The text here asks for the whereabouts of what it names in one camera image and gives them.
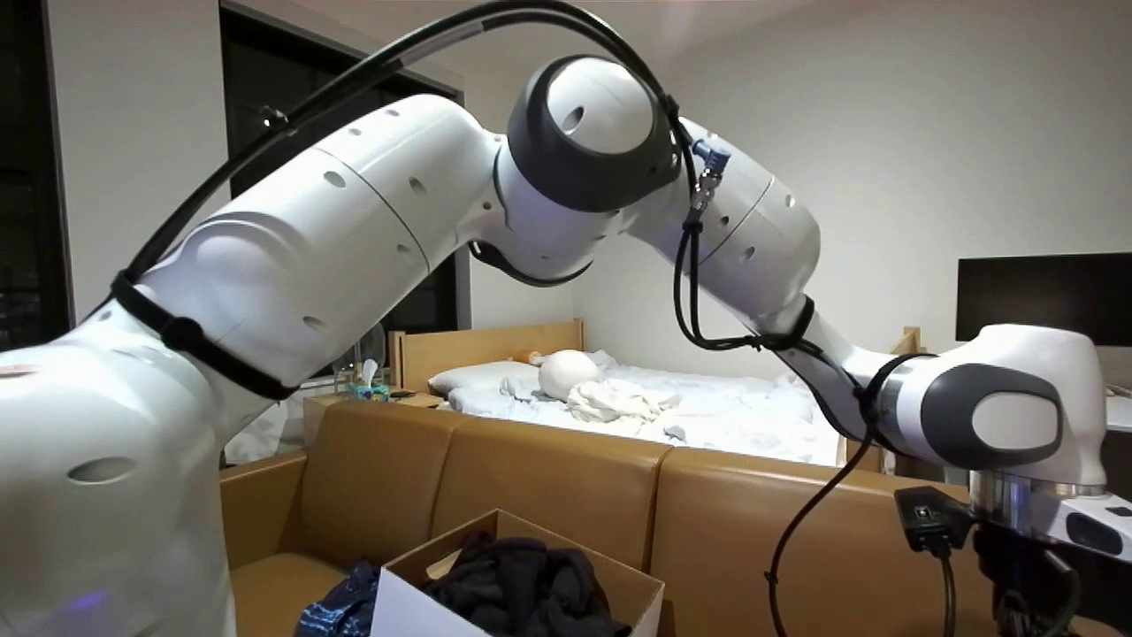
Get white pillow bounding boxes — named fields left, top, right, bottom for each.
left=428, top=359, right=542, bottom=396

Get black clothes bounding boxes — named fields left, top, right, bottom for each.
left=423, top=530, right=634, bottom=637

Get blue plastic bag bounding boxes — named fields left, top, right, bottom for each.
left=294, top=558, right=383, bottom=637

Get wooden bed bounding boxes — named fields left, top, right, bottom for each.
left=388, top=319, right=925, bottom=472

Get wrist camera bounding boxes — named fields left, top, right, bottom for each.
left=894, top=485, right=977, bottom=557

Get white blanket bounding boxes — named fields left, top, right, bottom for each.
left=447, top=350, right=845, bottom=467

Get tan leather sofa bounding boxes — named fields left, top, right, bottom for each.
left=220, top=398, right=1132, bottom=637

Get dark window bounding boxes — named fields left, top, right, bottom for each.
left=0, top=0, right=74, bottom=353
left=219, top=3, right=466, bottom=335

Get table fan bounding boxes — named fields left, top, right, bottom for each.
left=331, top=321, right=388, bottom=383

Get round white cushion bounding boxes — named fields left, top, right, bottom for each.
left=537, top=349, right=603, bottom=402

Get cardboard box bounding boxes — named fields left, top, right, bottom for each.
left=371, top=508, right=666, bottom=637

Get tissue box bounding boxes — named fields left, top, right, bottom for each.
left=348, top=357, right=392, bottom=403

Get black monitor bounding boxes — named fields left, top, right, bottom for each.
left=956, top=253, right=1132, bottom=347

